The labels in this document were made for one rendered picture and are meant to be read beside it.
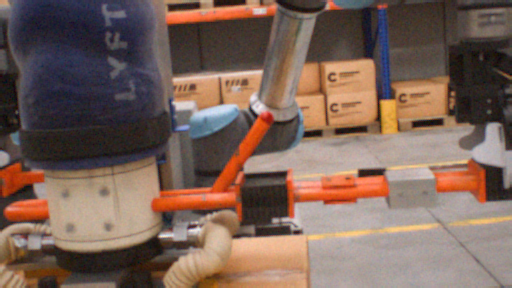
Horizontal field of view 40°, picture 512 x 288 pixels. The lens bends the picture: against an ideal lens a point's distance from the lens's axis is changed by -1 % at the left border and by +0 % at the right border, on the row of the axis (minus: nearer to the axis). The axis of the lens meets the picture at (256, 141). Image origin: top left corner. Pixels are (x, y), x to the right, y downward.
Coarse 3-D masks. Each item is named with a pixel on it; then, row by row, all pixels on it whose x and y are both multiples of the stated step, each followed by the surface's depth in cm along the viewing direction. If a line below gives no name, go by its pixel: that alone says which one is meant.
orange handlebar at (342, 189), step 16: (16, 176) 135; (32, 176) 135; (336, 176) 107; (352, 176) 107; (448, 176) 105; (464, 176) 105; (160, 192) 109; (176, 192) 109; (192, 192) 108; (208, 192) 108; (304, 192) 103; (320, 192) 103; (336, 192) 103; (352, 192) 102; (368, 192) 102; (384, 192) 102; (448, 192) 102; (16, 208) 107; (32, 208) 107; (48, 208) 106; (160, 208) 105; (176, 208) 105; (192, 208) 105; (208, 208) 105
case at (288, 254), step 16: (240, 240) 127; (256, 240) 126; (272, 240) 126; (288, 240) 125; (304, 240) 124; (240, 256) 118; (256, 256) 118; (272, 256) 117; (288, 256) 116; (304, 256) 116; (16, 272) 120; (160, 272) 114; (224, 272) 111; (240, 272) 111; (256, 272) 110; (272, 272) 109; (288, 272) 109; (304, 272) 108
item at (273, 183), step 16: (240, 176) 107; (256, 176) 110; (272, 176) 110; (288, 176) 104; (240, 192) 102; (256, 192) 101; (272, 192) 101; (288, 192) 102; (240, 208) 103; (256, 208) 102; (272, 208) 102; (288, 208) 102
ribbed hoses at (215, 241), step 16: (16, 224) 118; (208, 224) 107; (224, 224) 108; (0, 240) 108; (208, 240) 101; (224, 240) 101; (0, 256) 106; (192, 256) 98; (208, 256) 97; (224, 256) 99; (0, 272) 100; (176, 272) 97; (192, 272) 97; (208, 272) 97
